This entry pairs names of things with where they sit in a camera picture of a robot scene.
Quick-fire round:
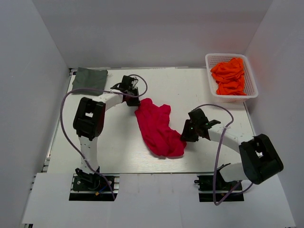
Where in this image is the red t shirt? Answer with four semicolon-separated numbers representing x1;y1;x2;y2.
134;98;187;158

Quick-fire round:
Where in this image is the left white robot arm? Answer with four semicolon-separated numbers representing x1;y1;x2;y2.
73;74;140;190

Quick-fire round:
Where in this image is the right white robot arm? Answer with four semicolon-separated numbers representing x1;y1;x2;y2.
180;108;284;191

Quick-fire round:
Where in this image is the folded grey t shirt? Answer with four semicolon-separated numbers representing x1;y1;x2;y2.
72;67;108;96

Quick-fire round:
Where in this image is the orange t shirt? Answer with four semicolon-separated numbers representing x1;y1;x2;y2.
210;57;247;96

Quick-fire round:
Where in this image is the white plastic basket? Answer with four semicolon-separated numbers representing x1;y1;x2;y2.
205;53;258;102

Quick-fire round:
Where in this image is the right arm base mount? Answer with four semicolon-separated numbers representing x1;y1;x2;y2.
193;174;245;203

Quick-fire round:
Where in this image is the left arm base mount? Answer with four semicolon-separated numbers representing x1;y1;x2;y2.
69;168;119;202

